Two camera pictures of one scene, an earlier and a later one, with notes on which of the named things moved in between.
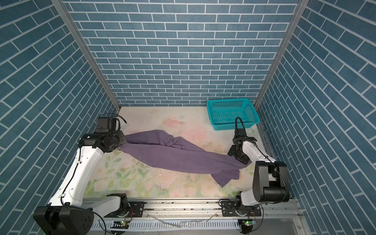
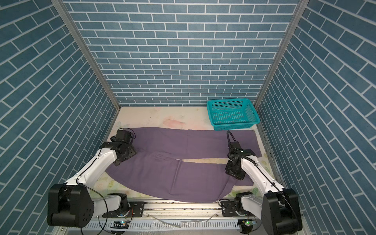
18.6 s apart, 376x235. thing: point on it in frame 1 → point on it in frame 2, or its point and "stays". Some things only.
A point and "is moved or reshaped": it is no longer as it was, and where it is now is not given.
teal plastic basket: (223, 113) stays
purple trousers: (159, 150) is moved or reshaped
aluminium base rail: (202, 209) stays
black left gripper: (123, 139) → (132, 152)
